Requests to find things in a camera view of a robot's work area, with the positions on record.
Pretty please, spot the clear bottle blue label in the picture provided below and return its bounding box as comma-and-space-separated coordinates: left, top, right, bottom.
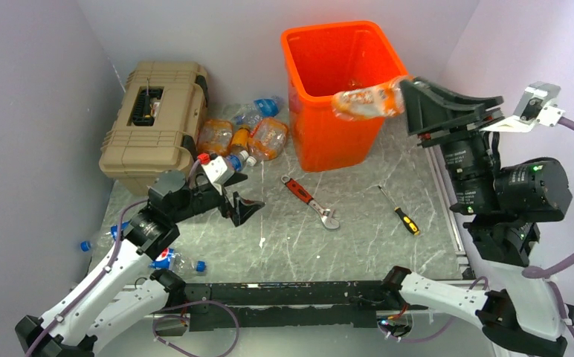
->
232, 96, 285, 128

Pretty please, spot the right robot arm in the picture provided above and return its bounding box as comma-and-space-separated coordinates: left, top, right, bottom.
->
381, 77, 573, 356

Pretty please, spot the yellow handle screwdriver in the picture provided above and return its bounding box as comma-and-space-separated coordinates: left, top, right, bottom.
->
378, 185, 421, 236

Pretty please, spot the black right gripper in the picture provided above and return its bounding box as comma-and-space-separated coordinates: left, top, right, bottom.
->
396, 74, 497, 210

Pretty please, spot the blue label crushed bottle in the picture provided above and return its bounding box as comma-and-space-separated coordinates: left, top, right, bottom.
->
225, 150, 257, 172

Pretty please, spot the red adjustable wrench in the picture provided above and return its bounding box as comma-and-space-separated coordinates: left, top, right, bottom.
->
281, 175, 340, 231

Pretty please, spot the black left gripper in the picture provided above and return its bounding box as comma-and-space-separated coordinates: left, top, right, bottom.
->
170, 170, 264, 225

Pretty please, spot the large orange label bottle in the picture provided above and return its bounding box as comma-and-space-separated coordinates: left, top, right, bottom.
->
197, 119, 233, 155

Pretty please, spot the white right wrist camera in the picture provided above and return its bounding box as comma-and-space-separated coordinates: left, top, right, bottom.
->
480, 81, 565, 133

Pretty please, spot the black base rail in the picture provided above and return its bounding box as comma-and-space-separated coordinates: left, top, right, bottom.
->
156, 280, 424, 332

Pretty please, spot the tan plastic toolbox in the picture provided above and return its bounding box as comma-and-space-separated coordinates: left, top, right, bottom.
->
99, 61, 209, 196

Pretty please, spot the small orange juice bottle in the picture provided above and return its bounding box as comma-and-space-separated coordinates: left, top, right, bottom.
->
229, 124, 251, 155

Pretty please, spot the crushed orange label bottle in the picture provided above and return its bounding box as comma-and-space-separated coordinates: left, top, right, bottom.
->
248, 118, 288, 161

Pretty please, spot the clear bottle blue cap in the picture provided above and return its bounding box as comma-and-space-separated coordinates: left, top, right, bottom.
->
79, 225, 118, 253

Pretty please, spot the clear bottle orange label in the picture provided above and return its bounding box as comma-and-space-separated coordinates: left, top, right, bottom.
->
331, 76, 411, 121

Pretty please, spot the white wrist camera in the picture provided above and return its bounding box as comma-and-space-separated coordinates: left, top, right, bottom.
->
198, 153, 234, 184
480, 81, 565, 133

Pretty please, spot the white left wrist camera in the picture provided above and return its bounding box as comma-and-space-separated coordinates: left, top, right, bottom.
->
198, 153, 234, 184

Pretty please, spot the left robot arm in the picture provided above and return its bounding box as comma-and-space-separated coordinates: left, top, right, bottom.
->
15, 169, 265, 356

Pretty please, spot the orange plastic bin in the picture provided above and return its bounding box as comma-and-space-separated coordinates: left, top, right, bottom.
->
280, 20, 413, 173

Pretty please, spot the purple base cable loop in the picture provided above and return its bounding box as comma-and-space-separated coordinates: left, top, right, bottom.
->
151, 300, 242, 357

